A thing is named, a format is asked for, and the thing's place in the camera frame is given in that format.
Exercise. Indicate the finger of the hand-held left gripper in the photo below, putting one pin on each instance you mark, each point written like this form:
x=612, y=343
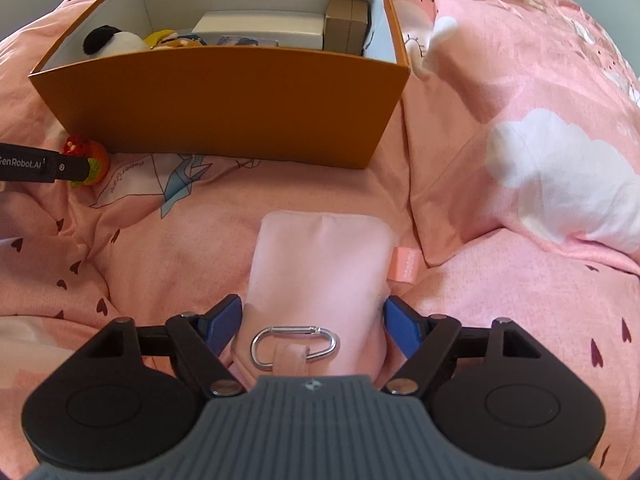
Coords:
x=70, y=167

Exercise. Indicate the pink pouch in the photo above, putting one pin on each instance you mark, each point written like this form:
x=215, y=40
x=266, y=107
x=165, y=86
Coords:
x=320, y=270

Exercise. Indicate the red green crochet toy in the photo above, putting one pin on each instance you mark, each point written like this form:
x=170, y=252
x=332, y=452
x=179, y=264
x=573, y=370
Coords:
x=98, y=157

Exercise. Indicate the brown cardboard box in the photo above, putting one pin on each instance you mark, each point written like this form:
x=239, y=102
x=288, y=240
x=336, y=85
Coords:
x=345, y=25

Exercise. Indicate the black and white plush toy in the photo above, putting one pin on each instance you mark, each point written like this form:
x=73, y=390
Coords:
x=107, y=40

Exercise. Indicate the orange cardboard box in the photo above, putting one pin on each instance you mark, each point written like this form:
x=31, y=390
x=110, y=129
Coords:
x=225, y=105

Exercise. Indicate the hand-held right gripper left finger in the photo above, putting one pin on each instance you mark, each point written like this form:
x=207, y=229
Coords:
x=222, y=321

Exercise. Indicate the white box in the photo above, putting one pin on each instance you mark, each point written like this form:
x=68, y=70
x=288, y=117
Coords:
x=260, y=27

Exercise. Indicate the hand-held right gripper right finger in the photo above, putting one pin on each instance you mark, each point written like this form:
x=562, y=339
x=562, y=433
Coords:
x=405, y=326

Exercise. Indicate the silver carabiner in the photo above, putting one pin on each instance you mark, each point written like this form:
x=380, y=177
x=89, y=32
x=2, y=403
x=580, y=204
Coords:
x=295, y=329

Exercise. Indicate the red panda plush toy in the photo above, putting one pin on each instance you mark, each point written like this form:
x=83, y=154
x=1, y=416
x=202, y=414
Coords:
x=185, y=43

